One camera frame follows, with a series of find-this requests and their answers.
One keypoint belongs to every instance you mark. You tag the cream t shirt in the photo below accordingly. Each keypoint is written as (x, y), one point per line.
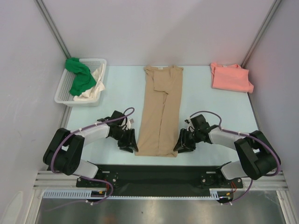
(92, 93)

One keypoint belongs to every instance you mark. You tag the aluminium frame rail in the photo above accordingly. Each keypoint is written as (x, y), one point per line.
(268, 202)

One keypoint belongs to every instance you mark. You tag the white plastic basket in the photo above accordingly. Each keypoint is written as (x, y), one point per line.
(63, 95)

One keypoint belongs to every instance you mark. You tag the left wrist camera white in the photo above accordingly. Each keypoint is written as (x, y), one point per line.
(127, 123)

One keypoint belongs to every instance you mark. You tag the pink folded t shirt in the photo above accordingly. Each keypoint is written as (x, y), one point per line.
(230, 78)

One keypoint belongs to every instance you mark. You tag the right corner aluminium post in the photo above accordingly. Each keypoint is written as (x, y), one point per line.
(262, 30)

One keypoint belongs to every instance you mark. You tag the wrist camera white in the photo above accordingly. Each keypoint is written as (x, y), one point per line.
(127, 123)
(190, 126)

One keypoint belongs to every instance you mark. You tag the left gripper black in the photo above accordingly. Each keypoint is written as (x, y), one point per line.
(130, 143)

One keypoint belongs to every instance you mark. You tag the white slotted cable duct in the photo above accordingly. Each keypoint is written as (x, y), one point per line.
(95, 195)

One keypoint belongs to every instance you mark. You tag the left corner aluminium post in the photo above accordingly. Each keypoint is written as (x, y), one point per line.
(52, 26)

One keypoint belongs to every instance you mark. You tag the corner aluminium post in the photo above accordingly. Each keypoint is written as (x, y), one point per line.
(262, 30)
(52, 26)

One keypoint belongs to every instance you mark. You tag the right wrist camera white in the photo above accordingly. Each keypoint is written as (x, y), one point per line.
(190, 126)

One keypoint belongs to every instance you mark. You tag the green t shirt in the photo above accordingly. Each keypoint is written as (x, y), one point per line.
(83, 79)

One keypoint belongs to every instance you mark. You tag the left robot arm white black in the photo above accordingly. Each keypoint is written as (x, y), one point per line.
(64, 152)

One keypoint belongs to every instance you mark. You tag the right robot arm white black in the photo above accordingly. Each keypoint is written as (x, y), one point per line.
(256, 155)

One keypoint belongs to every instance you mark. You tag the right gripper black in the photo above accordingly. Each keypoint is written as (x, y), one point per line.
(185, 138)

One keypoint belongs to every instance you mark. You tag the tan t shirt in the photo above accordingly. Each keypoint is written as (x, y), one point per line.
(159, 132)

